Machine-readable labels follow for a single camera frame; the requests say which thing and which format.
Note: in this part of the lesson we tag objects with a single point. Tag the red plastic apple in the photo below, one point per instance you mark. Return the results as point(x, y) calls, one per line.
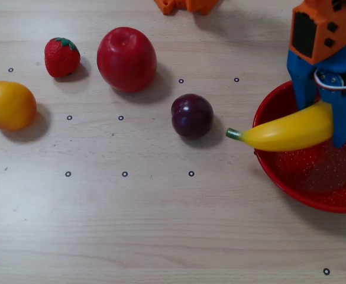
point(125, 59)

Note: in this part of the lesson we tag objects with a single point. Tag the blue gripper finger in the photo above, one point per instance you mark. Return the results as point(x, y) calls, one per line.
point(305, 88)
point(342, 118)

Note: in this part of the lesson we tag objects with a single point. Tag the orange plastic orange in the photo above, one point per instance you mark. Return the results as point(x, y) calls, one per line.
point(7, 105)

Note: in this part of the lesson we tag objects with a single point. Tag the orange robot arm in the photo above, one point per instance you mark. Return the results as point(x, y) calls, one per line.
point(320, 29)

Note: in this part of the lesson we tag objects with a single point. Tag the blue gripper body with motor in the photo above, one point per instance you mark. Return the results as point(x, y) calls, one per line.
point(329, 65)

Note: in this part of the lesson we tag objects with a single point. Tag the dark purple plastic plum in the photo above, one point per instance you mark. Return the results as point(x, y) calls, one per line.
point(192, 116)

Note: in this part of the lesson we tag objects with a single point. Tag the red plastic strawberry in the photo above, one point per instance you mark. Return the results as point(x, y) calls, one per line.
point(60, 59)

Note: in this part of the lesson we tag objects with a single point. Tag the yellow plastic banana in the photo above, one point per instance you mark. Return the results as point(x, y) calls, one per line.
point(285, 133)

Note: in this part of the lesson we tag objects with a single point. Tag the red speckled bowl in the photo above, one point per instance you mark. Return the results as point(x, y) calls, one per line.
point(308, 183)

